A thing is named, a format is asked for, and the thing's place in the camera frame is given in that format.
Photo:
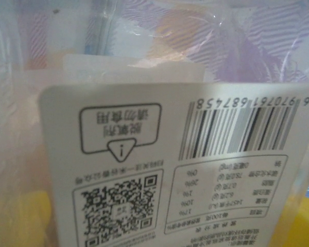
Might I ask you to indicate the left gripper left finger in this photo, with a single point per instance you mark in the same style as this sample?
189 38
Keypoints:
31 218

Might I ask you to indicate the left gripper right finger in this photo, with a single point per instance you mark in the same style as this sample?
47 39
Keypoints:
307 223

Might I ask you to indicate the translucent plastic bag liner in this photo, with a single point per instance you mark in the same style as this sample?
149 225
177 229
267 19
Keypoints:
247 46

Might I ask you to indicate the clear container white label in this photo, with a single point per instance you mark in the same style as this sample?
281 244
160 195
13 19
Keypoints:
144 128

